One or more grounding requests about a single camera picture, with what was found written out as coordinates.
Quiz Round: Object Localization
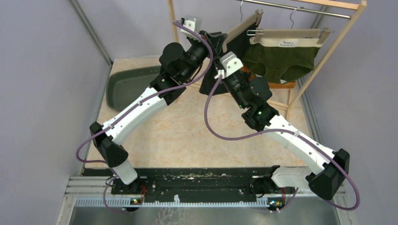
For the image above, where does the black striped garment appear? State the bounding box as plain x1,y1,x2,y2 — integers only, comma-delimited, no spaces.
199,23,265,96

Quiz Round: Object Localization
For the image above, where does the beige clip hanger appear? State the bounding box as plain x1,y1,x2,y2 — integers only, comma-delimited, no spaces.
222,9,263,53
246,7,334,44

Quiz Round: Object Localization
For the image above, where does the green underwear with cream waistband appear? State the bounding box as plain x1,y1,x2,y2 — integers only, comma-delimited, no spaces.
242,38,323,83

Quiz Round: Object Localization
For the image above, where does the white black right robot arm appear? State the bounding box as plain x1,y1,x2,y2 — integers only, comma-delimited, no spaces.
216,53,350,200

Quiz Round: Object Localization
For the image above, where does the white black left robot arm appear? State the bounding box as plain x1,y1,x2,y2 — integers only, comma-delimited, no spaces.
90,31,228,194

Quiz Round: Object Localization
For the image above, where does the orange wooden compartment tray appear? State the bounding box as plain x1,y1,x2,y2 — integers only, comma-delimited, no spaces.
240,66,297,89

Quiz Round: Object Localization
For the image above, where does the light wooden clothes rack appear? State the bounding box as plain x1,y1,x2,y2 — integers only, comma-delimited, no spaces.
166,0,367,122

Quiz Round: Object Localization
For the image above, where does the grey-green plastic tub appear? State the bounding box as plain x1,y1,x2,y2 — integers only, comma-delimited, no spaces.
106,66,161,112

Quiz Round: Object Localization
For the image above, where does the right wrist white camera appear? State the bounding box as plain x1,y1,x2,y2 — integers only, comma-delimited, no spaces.
214,52,244,79

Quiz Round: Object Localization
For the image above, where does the wrist white camera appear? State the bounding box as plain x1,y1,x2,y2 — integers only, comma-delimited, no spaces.
180,15,201,42
214,52,244,79

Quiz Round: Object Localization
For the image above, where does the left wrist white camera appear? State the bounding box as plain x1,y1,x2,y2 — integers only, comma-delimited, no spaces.
180,15,201,42

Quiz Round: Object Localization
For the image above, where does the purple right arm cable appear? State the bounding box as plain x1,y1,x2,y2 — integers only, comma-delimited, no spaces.
204,74,361,212

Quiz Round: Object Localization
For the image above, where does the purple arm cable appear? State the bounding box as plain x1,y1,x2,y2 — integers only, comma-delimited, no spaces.
75,20,214,214
204,74,361,212

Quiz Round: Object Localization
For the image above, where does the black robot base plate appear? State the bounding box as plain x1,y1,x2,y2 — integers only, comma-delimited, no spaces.
83,166,299,210

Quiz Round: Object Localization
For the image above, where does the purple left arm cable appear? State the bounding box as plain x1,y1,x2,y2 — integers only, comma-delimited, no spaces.
75,20,214,214

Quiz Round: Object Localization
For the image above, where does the aluminium front rail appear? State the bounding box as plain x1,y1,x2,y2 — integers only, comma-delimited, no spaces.
63,174,346,208

